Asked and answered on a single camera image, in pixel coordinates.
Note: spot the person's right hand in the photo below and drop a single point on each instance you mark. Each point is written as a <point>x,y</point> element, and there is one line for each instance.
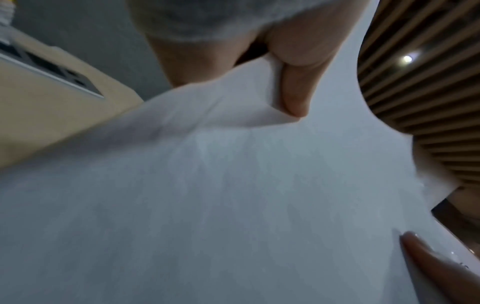
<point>446,273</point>

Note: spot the person's left hand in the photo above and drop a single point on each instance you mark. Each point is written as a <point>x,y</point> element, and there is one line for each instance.
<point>300,50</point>

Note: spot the white cloth sheet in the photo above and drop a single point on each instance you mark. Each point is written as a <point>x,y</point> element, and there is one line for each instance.
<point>210,196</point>

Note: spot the grey fuzzy sleeve cuff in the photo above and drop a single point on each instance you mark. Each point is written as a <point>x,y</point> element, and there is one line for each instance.
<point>210,20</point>

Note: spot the round ceiling light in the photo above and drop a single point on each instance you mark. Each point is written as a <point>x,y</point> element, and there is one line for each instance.
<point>408,58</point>

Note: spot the beige wooden cabinet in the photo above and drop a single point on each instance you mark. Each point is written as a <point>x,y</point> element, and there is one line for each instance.
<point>41,118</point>

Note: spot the grey panel with white frame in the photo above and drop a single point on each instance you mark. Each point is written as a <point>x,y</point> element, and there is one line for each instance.
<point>48,69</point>

